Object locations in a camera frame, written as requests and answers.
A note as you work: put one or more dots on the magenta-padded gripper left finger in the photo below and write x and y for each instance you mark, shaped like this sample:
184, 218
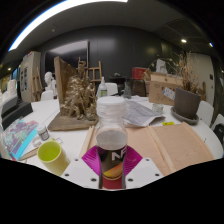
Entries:
81, 171

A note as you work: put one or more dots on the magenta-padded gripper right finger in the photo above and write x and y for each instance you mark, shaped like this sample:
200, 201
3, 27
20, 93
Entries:
143, 171

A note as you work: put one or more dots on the clear bottle with dark label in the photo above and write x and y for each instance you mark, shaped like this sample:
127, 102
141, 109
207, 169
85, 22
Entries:
111, 140

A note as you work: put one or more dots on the yellow-green plastic cup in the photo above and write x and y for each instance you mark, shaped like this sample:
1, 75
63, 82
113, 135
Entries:
55, 160

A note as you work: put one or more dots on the yellow tag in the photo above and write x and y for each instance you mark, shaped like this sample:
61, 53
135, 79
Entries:
168, 123

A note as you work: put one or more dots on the thin wooden sticks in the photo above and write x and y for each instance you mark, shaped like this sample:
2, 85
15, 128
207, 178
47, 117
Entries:
29, 154

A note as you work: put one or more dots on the grey printed newspaper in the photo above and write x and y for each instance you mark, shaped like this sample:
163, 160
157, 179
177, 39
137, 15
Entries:
140, 115

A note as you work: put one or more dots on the small pale jar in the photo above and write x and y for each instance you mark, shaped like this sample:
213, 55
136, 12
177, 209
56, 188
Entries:
158, 108

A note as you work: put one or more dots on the teal and magenta art print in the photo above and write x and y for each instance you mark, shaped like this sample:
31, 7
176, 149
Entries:
20, 136

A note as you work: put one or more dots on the golden sculpture on wooden base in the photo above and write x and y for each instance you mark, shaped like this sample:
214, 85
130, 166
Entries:
78, 100

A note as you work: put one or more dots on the dried plant in dark pot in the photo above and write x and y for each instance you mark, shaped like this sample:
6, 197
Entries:
186, 103

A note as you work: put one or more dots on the small grey glass bottle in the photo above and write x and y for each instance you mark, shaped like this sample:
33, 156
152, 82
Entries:
127, 91

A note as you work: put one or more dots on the brown cardboard box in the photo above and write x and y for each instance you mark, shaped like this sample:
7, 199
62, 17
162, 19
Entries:
160, 90

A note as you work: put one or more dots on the white chair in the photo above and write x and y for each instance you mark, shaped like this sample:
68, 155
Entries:
218, 119
205, 111
46, 95
112, 88

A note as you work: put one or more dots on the spray bottle with green label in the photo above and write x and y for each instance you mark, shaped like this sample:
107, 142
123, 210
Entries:
103, 90

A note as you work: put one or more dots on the black backpack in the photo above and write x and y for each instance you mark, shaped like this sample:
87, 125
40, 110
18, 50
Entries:
220, 133

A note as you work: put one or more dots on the black flat boxes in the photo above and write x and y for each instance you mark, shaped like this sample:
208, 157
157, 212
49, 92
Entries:
16, 111

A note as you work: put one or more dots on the white plaster bust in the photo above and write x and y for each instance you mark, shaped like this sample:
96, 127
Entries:
49, 81

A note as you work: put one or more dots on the wooden easel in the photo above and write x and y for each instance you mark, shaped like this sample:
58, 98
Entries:
94, 71
36, 83

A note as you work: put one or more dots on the red box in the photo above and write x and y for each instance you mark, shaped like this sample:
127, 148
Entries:
138, 72

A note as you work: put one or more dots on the small wooden figure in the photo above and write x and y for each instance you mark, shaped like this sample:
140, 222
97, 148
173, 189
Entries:
203, 90

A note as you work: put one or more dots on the beige shelf unit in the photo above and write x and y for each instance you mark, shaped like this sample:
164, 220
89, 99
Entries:
28, 76

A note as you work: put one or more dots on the round ceiling spotlight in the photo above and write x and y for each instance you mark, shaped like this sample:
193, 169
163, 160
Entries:
183, 40
211, 44

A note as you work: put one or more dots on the long ceiling light strip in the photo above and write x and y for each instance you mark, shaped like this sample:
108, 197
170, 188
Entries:
43, 16

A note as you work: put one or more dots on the beige canvas with wooden frame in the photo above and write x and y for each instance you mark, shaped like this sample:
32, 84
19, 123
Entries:
180, 143

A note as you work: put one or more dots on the large black wall screen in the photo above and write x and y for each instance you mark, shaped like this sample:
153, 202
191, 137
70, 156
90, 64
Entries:
66, 53

